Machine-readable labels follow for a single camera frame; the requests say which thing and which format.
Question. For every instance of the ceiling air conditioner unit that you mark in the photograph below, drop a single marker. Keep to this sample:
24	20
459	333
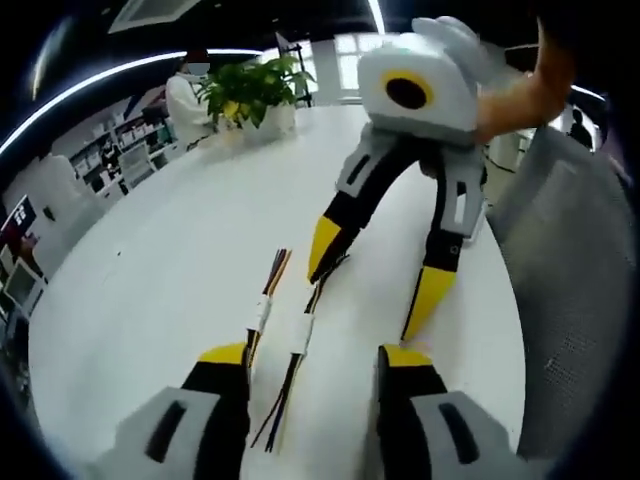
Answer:
155	15

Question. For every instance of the long curved ceiling light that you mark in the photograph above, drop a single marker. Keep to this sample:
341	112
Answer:
100	82

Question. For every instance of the grey mesh office chair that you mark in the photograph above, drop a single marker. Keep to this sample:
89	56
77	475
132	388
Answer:
560	280

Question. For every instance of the white office chair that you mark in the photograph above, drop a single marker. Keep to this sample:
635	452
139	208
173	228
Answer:
136	165

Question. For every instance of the green potted plant white pot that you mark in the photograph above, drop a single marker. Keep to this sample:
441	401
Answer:
250	90

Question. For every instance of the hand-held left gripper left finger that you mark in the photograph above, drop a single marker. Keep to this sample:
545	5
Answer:
200	415

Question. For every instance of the dark display screen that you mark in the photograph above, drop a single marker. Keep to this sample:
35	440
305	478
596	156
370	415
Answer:
20	215

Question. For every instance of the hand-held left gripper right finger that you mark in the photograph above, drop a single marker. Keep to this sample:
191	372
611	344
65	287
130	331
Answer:
440	420

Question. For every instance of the person's right hand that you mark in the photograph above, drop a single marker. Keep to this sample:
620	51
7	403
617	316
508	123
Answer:
525	105

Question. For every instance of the black easel stand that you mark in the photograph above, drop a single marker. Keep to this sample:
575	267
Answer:
295	55

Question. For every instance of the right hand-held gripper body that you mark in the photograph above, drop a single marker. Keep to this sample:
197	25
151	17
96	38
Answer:
425	90

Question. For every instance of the shelves with white boxes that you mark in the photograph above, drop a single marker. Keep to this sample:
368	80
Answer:
100	150

